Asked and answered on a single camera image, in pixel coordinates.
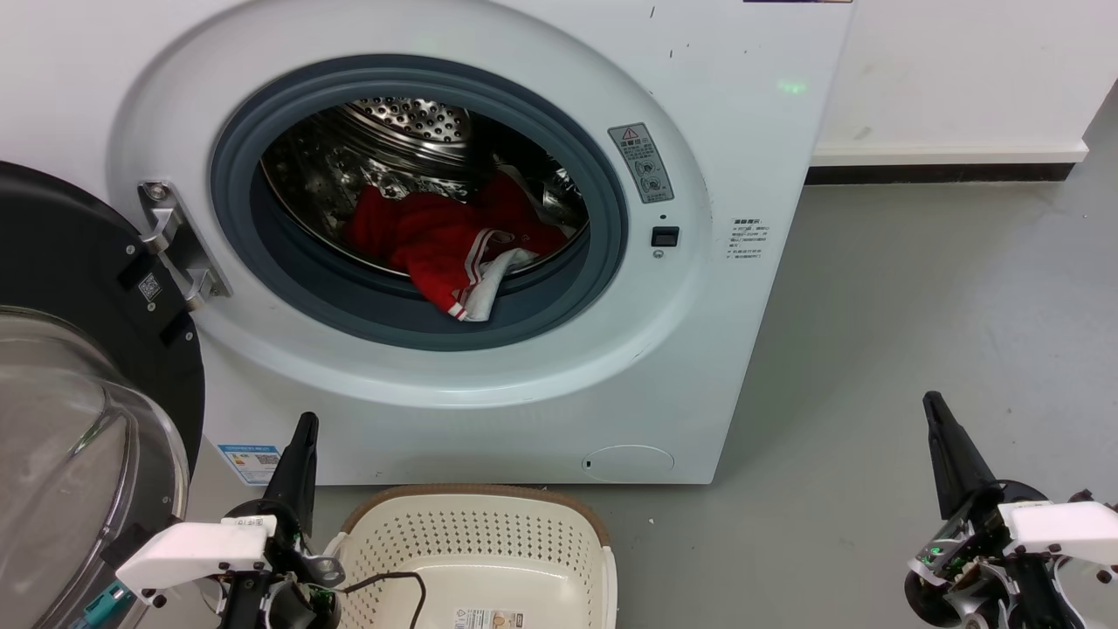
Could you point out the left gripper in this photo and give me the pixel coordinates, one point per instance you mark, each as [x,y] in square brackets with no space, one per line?
[293,594]

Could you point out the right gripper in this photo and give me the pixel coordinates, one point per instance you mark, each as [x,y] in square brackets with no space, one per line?
[969,568]

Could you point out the red and white garment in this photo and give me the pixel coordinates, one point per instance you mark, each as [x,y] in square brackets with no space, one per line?
[428,236]

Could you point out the cream plastic laundry basket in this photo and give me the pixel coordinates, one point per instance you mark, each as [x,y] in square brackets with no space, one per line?
[472,542]

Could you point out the printed paper label strip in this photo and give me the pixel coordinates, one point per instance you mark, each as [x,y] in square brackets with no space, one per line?
[489,619]

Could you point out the washing machine door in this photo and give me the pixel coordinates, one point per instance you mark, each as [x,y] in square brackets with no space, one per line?
[79,253]

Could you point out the stainless steel washing machine drum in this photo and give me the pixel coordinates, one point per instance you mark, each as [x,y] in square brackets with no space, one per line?
[410,118]

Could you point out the blue energy label sticker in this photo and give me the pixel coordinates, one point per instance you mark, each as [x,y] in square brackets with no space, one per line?
[251,463]

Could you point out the grey rubber door gasket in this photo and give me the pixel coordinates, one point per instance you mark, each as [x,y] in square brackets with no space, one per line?
[349,306]

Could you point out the teal plastic connector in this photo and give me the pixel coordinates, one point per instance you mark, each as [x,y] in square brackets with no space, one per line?
[105,604]

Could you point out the white QR code sticker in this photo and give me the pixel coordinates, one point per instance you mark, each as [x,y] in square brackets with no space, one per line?
[150,286]

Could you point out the white front-load washing machine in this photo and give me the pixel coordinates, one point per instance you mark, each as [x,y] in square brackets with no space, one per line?
[742,349]

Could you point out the clear glass door bowl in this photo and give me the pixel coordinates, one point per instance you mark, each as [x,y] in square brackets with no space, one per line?
[52,437]

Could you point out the silver metal door hinge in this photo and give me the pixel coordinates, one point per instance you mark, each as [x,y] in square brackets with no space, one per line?
[179,245]

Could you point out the white and black baseboard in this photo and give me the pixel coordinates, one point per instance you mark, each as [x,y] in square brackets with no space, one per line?
[943,163]

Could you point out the oval white filter cover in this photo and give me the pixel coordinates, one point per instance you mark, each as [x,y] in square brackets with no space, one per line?
[629,463]

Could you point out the grey warning sticker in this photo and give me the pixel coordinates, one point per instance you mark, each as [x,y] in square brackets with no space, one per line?
[640,162]

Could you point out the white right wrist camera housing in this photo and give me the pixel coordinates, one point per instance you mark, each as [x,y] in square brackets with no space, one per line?
[1066,528]

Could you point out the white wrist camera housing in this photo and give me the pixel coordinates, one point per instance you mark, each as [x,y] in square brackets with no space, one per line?
[1066,528]
[192,550]

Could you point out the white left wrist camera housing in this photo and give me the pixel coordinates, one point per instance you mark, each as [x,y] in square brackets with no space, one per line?
[192,550]

